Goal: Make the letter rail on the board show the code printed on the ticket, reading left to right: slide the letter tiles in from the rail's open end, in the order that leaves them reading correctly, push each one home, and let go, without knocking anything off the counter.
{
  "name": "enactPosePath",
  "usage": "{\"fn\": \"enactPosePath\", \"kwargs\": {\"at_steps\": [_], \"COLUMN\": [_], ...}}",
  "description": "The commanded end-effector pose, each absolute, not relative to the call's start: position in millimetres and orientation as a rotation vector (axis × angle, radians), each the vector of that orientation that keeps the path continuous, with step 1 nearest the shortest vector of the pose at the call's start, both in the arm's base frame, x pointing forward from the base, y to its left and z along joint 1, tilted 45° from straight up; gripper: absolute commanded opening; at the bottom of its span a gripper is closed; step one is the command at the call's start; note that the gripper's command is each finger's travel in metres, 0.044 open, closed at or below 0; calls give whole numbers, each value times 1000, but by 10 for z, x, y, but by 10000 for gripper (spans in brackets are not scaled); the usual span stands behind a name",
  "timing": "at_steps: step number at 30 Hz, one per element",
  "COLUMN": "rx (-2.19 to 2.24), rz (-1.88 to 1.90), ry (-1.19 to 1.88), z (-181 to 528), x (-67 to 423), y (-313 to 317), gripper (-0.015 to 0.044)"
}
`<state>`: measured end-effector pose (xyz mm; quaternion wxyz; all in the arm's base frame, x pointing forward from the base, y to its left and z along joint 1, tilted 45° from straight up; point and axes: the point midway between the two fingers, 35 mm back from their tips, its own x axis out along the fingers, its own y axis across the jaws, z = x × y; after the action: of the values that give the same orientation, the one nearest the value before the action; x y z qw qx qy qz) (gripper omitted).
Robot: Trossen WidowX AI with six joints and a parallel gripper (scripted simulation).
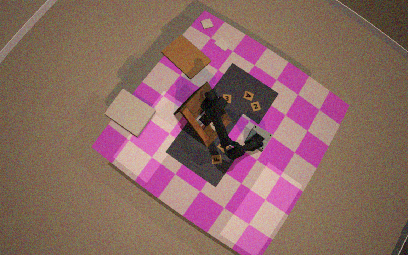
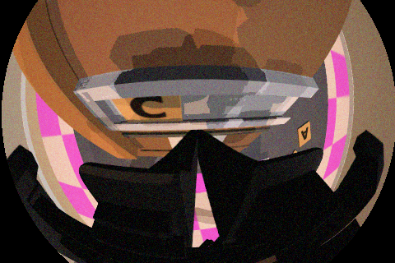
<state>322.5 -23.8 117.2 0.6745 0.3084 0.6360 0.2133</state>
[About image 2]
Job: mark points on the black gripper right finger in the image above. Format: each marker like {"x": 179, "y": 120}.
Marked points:
{"x": 233, "y": 180}

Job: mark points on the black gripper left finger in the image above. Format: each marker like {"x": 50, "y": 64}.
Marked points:
{"x": 168, "y": 185}

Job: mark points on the cream paper label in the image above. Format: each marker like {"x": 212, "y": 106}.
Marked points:
{"x": 175, "y": 141}

